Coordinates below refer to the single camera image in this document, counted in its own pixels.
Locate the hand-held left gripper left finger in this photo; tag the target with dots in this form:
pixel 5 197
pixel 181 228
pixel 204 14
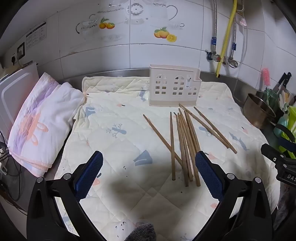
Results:
pixel 90 175

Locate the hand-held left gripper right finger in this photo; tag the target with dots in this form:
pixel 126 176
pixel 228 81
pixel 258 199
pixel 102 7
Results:
pixel 207 175

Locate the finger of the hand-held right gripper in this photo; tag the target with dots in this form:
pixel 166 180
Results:
pixel 269 151

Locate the pile of wooden chopsticks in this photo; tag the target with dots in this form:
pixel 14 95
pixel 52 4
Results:
pixel 182 143

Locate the cream plastic utensil holder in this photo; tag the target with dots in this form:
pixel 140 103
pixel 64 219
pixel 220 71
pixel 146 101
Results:
pixel 172 87

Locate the person's left forearm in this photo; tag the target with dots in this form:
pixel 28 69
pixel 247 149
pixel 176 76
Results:
pixel 141 233

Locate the green plastic container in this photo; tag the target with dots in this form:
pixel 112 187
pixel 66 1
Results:
pixel 285 129

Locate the stainless steel pot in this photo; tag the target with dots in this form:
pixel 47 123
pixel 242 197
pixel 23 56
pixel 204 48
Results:
pixel 256 113

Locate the cream quilted printed mat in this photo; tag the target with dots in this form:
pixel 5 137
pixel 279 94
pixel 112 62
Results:
pixel 129 139

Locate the green glass jar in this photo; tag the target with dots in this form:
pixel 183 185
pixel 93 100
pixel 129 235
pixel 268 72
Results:
pixel 271 98

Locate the folded pink white towel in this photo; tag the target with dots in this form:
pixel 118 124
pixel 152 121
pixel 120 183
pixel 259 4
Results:
pixel 44 120

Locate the pink bottle brush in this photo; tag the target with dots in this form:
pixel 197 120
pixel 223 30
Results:
pixel 266 77

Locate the metal water valve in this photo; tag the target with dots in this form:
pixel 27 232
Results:
pixel 231 62
pixel 214 56

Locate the pink wall hook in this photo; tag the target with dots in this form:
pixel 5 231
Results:
pixel 242 22

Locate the wall power socket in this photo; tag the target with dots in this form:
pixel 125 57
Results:
pixel 19 52

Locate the white printed wall label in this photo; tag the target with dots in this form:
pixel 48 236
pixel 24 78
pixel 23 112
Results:
pixel 35 34

